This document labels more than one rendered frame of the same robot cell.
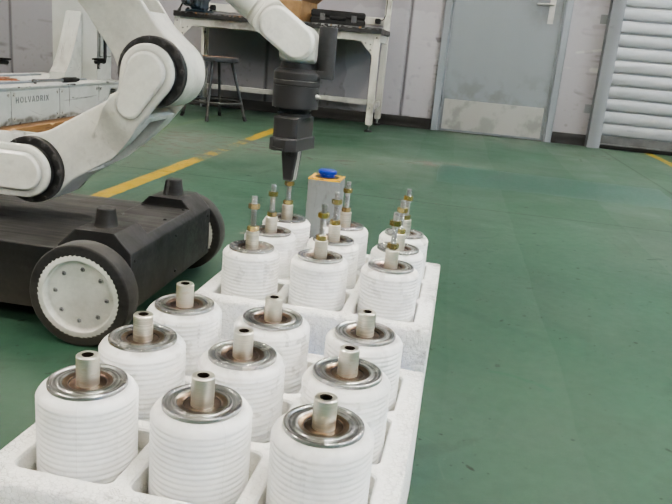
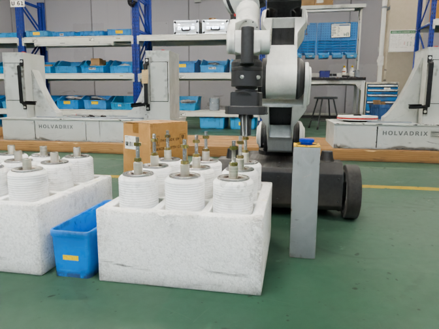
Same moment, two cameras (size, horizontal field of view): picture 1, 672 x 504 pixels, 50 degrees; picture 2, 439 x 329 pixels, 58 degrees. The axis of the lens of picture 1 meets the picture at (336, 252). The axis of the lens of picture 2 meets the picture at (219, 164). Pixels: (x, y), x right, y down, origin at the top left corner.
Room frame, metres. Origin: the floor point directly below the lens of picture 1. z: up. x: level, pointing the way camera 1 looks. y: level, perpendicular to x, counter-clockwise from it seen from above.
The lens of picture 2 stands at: (1.34, -1.04, 0.44)
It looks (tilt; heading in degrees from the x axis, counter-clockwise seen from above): 10 degrees down; 91
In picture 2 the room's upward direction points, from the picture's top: straight up
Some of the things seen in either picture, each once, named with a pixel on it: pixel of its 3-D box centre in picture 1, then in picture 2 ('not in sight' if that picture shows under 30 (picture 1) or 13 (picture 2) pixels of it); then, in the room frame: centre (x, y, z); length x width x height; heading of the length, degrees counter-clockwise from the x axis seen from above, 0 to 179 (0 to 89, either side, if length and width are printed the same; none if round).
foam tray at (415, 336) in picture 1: (325, 323); (196, 224); (1.26, 0.01, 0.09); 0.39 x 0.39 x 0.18; 81
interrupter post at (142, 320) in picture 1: (143, 327); (43, 151); (0.75, 0.21, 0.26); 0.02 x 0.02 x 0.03
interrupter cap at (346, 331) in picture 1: (364, 333); (27, 169); (0.82, -0.04, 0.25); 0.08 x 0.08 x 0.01
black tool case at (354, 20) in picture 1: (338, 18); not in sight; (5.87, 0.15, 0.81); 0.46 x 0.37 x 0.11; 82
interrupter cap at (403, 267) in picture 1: (390, 266); (138, 173); (1.12, -0.09, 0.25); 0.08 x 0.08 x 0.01
